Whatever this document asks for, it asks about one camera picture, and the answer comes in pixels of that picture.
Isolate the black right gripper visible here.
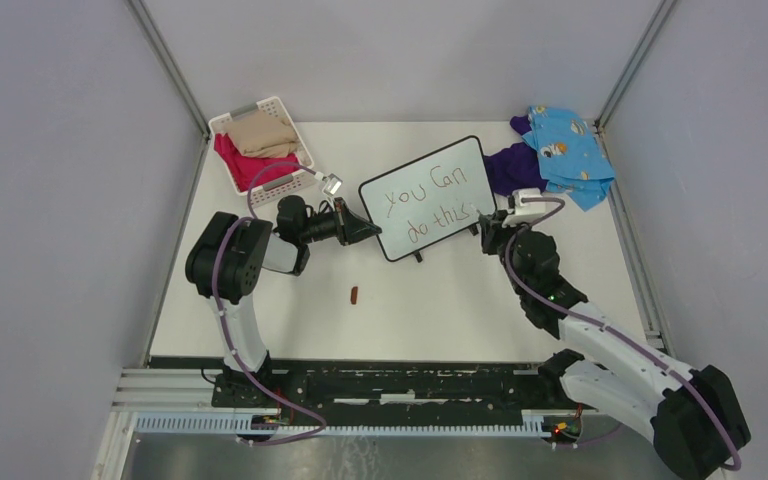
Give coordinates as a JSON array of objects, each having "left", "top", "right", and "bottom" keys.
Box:
[{"left": 480, "top": 210, "right": 532, "bottom": 296}]

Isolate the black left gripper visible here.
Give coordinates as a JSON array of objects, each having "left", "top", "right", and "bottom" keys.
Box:
[{"left": 300, "top": 198, "right": 382, "bottom": 247}]

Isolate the black framed whiteboard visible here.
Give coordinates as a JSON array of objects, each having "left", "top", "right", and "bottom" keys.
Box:
[{"left": 358, "top": 135, "right": 497, "bottom": 262}]

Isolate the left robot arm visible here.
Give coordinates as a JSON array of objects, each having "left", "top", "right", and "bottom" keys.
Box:
[{"left": 185, "top": 195, "right": 382, "bottom": 408}]

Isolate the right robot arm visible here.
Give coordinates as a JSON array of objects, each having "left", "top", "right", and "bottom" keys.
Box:
[{"left": 478, "top": 211, "right": 751, "bottom": 479}]

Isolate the purple cloth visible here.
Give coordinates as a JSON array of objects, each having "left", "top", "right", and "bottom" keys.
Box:
[{"left": 483, "top": 141, "right": 547, "bottom": 196}]

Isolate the blue patterned cloth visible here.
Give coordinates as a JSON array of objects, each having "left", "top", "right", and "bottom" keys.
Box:
[{"left": 522, "top": 105, "right": 615, "bottom": 211}]

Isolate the white plastic basket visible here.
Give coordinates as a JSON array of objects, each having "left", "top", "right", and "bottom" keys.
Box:
[{"left": 208, "top": 96, "right": 316, "bottom": 207}]

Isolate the magenta cloth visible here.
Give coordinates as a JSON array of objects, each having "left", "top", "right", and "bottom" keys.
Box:
[{"left": 214, "top": 134, "right": 299, "bottom": 192}]

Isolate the beige folded cloth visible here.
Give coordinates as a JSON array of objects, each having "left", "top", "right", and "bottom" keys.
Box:
[{"left": 225, "top": 110, "right": 300, "bottom": 158}]

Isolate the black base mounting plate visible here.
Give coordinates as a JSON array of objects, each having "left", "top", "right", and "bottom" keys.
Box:
[{"left": 211, "top": 359, "right": 578, "bottom": 427}]

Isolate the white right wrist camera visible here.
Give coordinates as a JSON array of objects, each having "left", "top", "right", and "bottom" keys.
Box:
[{"left": 503, "top": 188, "right": 548, "bottom": 227}]

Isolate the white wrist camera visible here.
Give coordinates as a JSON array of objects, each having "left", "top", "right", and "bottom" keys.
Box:
[
  {"left": 321, "top": 174, "right": 343, "bottom": 197},
  {"left": 503, "top": 188, "right": 548, "bottom": 227}
]

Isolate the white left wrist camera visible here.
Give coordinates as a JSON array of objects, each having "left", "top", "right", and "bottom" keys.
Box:
[{"left": 321, "top": 174, "right": 343, "bottom": 197}]

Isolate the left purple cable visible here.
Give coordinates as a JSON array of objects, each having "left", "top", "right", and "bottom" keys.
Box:
[{"left": 211, "top": 160, "right": 329, "bottom": 447}]

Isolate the white slotted cable duct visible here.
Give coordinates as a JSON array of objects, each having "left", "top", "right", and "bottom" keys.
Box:
[{"left": 135, "top": 412, "right": 550, "bottom": 439}]

